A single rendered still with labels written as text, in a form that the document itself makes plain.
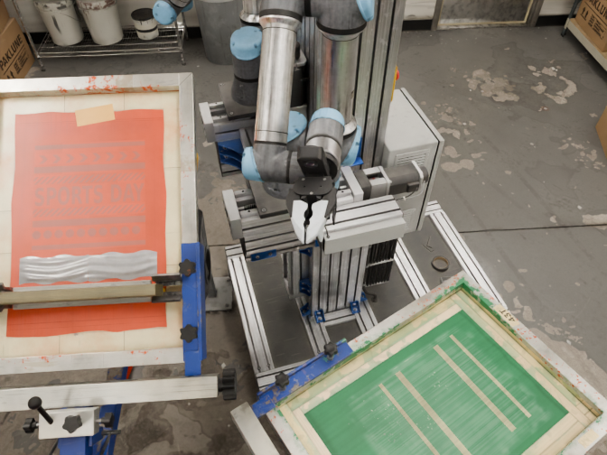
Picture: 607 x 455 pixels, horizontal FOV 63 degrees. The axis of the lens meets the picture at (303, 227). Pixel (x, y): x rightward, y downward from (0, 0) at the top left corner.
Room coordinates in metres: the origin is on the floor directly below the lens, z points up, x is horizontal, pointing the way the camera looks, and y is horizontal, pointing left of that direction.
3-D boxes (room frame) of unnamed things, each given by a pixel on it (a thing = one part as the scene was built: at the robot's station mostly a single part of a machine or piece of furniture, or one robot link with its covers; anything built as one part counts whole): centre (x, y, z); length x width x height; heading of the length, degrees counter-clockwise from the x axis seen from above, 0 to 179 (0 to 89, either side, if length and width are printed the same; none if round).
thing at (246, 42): (1.61, 0.19, 1.42); 0.13 x 0.12 x 0.14; 171
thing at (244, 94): (1.60, 0.19, 1.31); 0.15 x 0.15 x 0.10
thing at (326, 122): (0.84, -0.05, 1.65); 0.11 x 0.08 x 0.09; 172
